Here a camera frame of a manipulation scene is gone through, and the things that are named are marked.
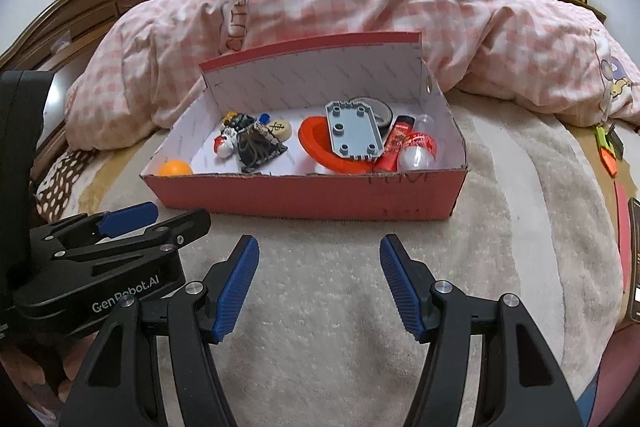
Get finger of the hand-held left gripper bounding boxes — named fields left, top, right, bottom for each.
left=27, top=201, right=160, bottom=259
left=54, top=208, right=212, bottom=267

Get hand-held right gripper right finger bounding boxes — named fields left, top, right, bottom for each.
left=379, top=234, right=583, bottom=427

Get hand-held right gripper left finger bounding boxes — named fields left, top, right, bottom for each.
left=59, top=234, right=261, bottom=427

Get orange ball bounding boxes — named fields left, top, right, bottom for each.
left=159, top=161, right=193, bottom=178

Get white red toy figure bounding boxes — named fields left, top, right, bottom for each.
left=215, top=114, right=256, bottom=158

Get dark patterned pouch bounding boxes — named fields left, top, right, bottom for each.
left=236, top=127, right=289, bottom=174

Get red cardboard box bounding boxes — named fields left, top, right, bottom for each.
left=140, top=32, right=469, bottom=222

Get round wooden chess piece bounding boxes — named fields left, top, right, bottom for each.
left=264, top=118, right=292, bottom=140

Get clear plastic bottle red label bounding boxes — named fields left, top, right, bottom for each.
left=397, top=114, right=440, bottom=172

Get red printed tube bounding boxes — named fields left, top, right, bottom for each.
left=372, top=115, right=416, bottom=172

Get red plastic ashtray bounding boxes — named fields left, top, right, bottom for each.
left=298, top=116, right=381, bottom=174

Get grey building plate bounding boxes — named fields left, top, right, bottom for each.
left=324, top=99, right=387, bottom=158

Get black tape roll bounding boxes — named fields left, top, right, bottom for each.
left=350, top=96, right=393, bottom=130

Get person's left hand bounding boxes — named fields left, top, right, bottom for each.
left=0, top=329, right=98, bottom=413

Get brown polka-dot pillow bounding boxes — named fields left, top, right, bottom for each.
left=35, top=149, right=98, bottom=220

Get red paper sheet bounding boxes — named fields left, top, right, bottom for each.
left=615, top=179, right=632, bottom=258

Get black smartphone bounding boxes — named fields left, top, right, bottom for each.
left=627, top=197, right=640, bottom=323

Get orange green toy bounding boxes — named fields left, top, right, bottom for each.
left=600, top=146, right=619, bottom=178

